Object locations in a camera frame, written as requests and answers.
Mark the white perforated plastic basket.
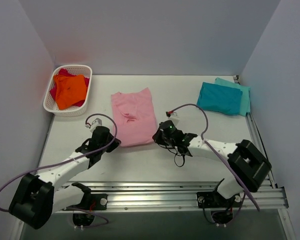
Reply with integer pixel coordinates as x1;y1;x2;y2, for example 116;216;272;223
43;64;93;117

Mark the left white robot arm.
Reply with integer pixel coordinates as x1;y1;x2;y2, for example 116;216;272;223
8;126;121;230

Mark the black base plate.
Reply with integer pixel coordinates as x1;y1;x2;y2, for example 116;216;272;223
71;193;108;211
196;191;242;209

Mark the pink t-shirt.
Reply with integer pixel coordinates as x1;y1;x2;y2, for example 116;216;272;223
111;88;158;148

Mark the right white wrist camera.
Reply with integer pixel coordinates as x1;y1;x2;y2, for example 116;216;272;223
165;111;180;126

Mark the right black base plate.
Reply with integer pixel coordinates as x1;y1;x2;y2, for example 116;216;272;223
196;191;242;209

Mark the orange t-shirt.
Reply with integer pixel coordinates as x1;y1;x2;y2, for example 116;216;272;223
53;74;88;110

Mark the folded teal t-shirt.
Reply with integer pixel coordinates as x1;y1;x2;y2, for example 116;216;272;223
196;82;243;116

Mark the folded light green t-shirt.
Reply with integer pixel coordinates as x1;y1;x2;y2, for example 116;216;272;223
214;77;251;116

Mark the aluminium rail frame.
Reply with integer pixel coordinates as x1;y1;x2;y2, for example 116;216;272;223
16;109;296;240

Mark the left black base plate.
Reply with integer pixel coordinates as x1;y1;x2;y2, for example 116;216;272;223
71;193;108;211

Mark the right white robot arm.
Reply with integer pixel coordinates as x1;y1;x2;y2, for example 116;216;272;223
152;120;272;207

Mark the magenta t-shirt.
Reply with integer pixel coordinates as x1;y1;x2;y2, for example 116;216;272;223
49;68;90;109

